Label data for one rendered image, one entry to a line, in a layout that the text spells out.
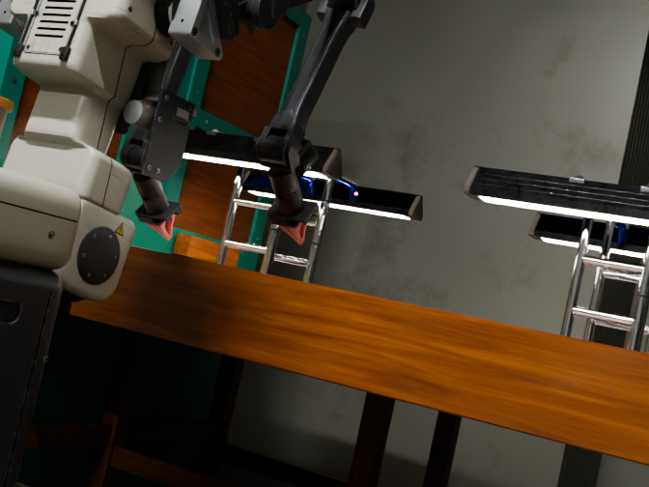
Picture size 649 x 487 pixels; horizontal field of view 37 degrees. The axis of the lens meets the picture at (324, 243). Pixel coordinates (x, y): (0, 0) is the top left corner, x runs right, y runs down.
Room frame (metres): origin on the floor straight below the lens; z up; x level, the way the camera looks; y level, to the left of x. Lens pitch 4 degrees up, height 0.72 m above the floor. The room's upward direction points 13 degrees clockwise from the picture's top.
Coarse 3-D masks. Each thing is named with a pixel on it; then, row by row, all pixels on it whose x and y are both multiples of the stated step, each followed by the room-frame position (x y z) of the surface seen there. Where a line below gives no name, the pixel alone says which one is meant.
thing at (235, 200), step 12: (216, 132) 2.49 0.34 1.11; (240, 168) 2.64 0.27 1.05; (240, 180) 2.64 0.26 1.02; (240, 204) 2.63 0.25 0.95; (252, 204) 2.61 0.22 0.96; (264, 204) 2.59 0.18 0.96; (228, 216) 2.64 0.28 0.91; (228, 228) 2.64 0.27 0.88; (276, 228) 2.57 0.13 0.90; (228, 240) 2.64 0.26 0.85; (276, 240) 2.57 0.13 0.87; (264, 252) 2.58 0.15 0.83; (264, 264) 2.57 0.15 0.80
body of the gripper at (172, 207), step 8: (160, 192) 2.31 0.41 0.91; (144, 200) 2.31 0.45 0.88; (152, 200) 2.30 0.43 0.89; (160, 200) 2.32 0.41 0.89; (144, 208) 2.37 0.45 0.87; (152, 208) 2.32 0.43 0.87; (160, 208) 2.33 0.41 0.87; (168, 208) 2.34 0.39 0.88; (176, 208) 2.34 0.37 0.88; (152, 216) 2.34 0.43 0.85; (160, 216) 2.32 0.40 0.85; (168, 216) 2.32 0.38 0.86
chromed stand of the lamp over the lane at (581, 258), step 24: (648, 192) 1.97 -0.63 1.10; (648, 240) 2.12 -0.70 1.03; (576, 264) 2.18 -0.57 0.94; (600, 264) 2.16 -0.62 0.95; (624, 264) 2.13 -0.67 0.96; (648, 264) 2.11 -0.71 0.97; (576, 288) 2.18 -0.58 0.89; (648, 288) 2.11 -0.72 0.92; (576, 312) 2.17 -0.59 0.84; (600, 312) 2.15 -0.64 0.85
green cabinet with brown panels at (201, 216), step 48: (0, 0) 2.41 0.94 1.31; (0, 48) 2.39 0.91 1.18; (240, 48) 3.24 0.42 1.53; (288, 48) 3.49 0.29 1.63; (0, 96) 2.38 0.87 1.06; (192, 96) 3.04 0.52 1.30; (240, 96) 3.29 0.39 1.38; (0, 144) 2.41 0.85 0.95; (192, 192) 3.16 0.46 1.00; (240, 192) 3.41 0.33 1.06; (240, 240) 3.47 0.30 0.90
